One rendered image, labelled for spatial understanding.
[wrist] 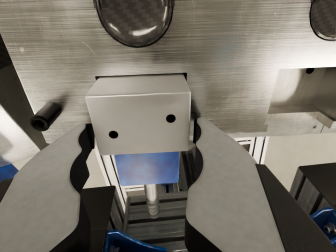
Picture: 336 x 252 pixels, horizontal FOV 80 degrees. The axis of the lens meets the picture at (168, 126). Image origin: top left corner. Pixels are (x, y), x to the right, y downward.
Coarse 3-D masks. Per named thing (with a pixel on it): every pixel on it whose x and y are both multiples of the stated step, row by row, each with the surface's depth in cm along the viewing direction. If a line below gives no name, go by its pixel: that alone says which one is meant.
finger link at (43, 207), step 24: (72, 144) 9; (24, 168) 8; (48, 168) 8; (72, 168) 8; (24, 192) 7; (48, 192) 7; (72, 192) 7; (0, 216) 6; (24, 216) 6; (48, 216) 6; (72, 216) 6; (0, 240) 6; (24, 240) 6; (48, 240) 6; (72, 240) 6
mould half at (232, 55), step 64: (0, 0) 9; (64, 0) 10; (192, 0) 10; (256, 0) 10; (64, 64) 11; (128, 64) 11; (192, 64) 12; (256, 64) 12; (320, 64) 12; (64, 128) 13; (192, 128) 14; (256, 128) 14
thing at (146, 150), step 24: (96, 96) 9; (120, 96) 9; (144, 96) 10; (168, 96) 10; (96, 120) 10; (120, 120) 10; (144, 120) 10; (168, 120) 10; (120, 144) 11; (144, 144) 11; (168, 144) 11; (120, 168) 14; (144, 168) 14; (168, 168) 14; (144, 192) 17
